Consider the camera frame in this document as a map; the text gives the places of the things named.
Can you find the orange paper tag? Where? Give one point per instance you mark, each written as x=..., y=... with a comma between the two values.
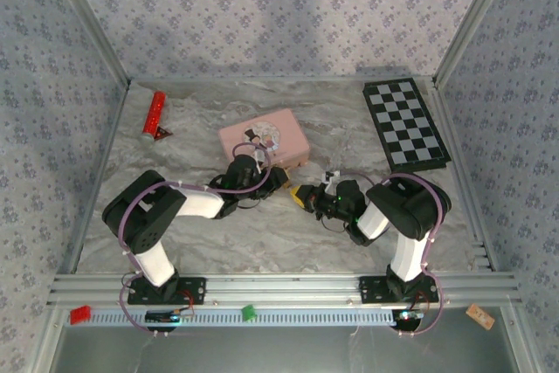
x=479, y=316

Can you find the small red triangle piece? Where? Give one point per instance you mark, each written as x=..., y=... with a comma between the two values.
x=164, y=133

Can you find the aluminium mounting rail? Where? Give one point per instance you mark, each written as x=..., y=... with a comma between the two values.
x=284, y=290

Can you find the aluminium frame post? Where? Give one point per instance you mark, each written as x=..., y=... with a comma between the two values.
x=87, y=19
x=476, y=19

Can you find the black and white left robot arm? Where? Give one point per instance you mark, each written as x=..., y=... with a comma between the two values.
x=148, y=216

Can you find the grey metal lower shelf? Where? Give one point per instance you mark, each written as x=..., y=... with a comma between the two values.
x=279, y=351

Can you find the pink tin box with couple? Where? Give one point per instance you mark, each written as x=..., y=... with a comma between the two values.
x=271, y=135

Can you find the small circuit board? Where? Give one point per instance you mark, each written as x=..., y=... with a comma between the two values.
x=407, y=316
x=168, y=315

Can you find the green plastic tag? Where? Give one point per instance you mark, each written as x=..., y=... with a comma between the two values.
x=249, y=312

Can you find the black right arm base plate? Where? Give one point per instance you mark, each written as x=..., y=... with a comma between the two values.
x=373, y=289

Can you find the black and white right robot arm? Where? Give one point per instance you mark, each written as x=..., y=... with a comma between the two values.
x=410, y=211

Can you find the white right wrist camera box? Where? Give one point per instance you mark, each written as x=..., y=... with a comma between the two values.
x=330, y=177

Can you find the red plastic tag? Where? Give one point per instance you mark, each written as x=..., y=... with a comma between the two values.
x=80, y=314

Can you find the black and grey chessboard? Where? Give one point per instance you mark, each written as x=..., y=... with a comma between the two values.
x=404, y=122

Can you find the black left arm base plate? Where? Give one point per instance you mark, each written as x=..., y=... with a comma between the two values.
x=194, y=290

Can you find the red glitter tube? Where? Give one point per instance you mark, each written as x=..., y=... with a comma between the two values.
x=154, y=114

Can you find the aluminium side rail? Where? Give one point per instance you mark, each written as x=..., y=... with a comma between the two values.
x=458, y=159
x=105, y=159

